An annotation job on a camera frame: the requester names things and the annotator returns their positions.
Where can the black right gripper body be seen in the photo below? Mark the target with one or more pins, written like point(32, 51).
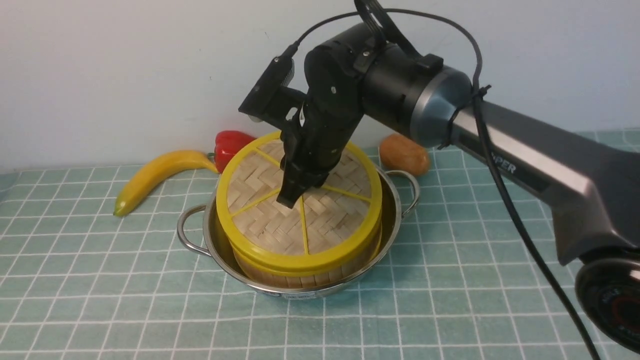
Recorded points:
point(330, 119)

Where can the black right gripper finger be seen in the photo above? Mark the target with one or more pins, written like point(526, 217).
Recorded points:
point(296, 180)

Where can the woven bamboo steamer lid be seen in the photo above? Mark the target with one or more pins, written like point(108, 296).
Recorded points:
point(328, 226)

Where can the bamboo steamer basket yellow rim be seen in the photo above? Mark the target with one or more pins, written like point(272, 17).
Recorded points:
point(322, 278)

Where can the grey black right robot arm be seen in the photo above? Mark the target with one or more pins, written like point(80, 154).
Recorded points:
point(373, 70)

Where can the stainless steel pot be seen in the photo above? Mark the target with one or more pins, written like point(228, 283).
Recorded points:
point(218, 248)

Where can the red bell pepper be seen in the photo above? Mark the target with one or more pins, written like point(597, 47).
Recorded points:
point(227, 144)

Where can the brown potato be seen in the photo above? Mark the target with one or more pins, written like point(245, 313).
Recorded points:
point(398, 152)

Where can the yellow banana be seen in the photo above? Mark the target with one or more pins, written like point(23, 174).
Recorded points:
point(163, 167)

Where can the green checkered tablecloth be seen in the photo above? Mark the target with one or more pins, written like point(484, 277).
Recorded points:
point(80, 284)

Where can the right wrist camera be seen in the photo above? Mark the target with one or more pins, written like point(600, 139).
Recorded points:
point(271, 99)

